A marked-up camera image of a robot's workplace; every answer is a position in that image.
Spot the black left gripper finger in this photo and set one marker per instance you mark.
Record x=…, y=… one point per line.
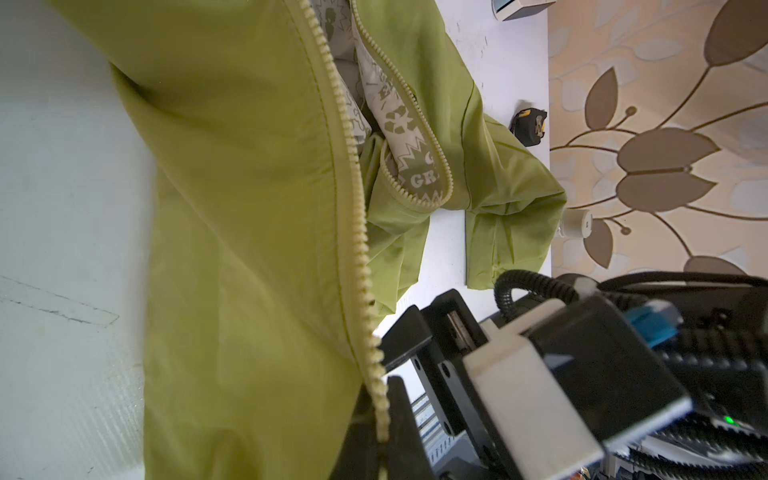
x=399, y=454

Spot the black tape measure with strap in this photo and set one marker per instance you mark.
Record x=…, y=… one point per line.
x=528, y=126

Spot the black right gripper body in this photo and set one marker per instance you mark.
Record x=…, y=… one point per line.
x=459, y=438

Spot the green zip-up hooded jacket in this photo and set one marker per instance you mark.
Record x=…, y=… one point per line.
x=301, y=149

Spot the white tape roll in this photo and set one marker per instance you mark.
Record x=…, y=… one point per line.
x=575, y=224

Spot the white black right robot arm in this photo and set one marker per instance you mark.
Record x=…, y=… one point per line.
x=710, y=330

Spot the light blue white stapler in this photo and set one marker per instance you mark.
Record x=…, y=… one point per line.
x=506, y=10

